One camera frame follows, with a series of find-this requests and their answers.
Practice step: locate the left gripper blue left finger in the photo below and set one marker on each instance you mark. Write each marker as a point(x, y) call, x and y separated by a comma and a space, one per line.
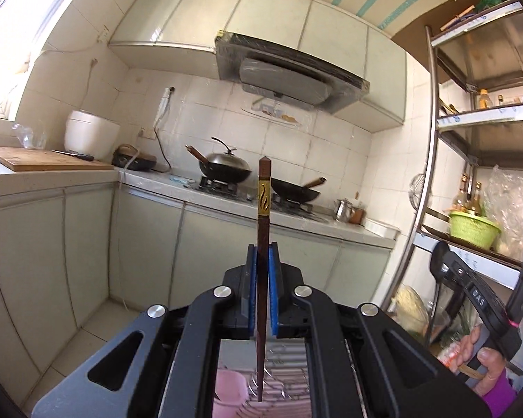
point(247, 292)

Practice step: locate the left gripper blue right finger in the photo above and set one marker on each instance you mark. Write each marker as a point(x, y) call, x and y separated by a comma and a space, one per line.
point(277, 294)

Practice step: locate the dark chopstick gold band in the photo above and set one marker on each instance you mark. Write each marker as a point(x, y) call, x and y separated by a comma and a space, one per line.
point(263, 231)

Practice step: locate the green plastic basket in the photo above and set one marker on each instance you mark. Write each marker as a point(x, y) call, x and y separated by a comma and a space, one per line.
point(474, 230)

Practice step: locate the gas stove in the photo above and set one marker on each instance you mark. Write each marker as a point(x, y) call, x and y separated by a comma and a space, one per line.
point(278, 196)

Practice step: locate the open black wok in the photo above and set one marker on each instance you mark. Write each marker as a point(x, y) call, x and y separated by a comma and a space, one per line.
point(296, 193)

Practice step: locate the metal kettle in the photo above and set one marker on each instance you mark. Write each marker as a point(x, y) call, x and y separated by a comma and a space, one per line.
point(343, 210)

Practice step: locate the metal shelf rack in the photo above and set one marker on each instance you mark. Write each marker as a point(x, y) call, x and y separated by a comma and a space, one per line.
point(485, 51)

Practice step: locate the pink cup left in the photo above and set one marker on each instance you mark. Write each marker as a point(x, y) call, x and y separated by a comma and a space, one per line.
point(231, 392)

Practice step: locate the lidded black wok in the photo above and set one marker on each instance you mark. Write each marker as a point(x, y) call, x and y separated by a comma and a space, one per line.
point(223, 166)

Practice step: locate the pink drip tray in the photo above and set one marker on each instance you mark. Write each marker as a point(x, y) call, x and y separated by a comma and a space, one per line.
point(285, 396)

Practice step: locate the black electric cooker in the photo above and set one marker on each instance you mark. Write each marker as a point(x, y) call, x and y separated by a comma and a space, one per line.
point(131, 158)

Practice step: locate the range hood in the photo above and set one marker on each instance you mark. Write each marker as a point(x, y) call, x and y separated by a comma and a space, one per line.
point(281, 73)

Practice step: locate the white rice cooker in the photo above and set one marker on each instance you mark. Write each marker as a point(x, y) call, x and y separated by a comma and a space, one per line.
point(90, 135)

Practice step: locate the wooden cutting board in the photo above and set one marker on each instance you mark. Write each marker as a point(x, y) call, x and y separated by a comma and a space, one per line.
point(19, 159)

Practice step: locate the wire utensil rack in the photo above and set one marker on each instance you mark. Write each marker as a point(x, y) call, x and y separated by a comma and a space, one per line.
point(283, 357)

